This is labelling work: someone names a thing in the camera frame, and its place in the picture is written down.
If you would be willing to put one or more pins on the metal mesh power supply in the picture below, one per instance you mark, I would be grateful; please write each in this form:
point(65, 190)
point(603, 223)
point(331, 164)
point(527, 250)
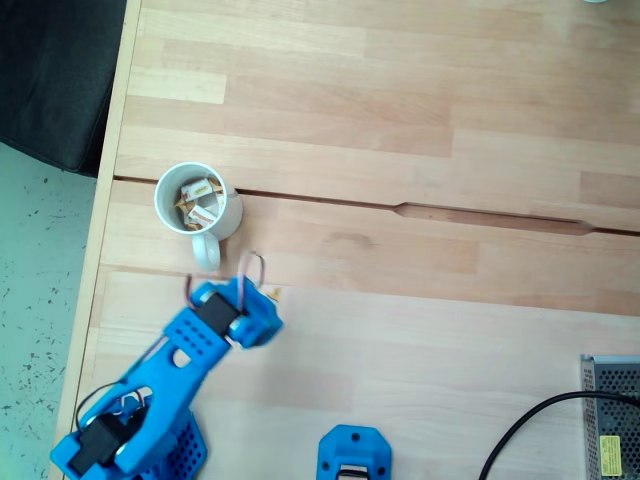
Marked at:
point(617, 415)

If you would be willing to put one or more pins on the blue post base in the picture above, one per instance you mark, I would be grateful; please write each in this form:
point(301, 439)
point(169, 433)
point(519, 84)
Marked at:
point(355, 447)

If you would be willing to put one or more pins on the black upholstered seat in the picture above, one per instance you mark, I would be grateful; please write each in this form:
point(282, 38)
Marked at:
point(50, 75)

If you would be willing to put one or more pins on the white ceramic mug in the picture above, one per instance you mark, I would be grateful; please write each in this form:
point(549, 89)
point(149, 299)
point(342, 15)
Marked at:
point(227, 220)

